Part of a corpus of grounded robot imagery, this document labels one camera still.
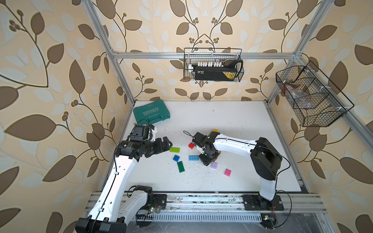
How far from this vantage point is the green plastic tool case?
3.51 feet

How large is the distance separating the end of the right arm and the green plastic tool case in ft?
1.38

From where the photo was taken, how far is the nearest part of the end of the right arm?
0.65m

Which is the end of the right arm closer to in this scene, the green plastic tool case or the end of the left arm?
the end of the left arm
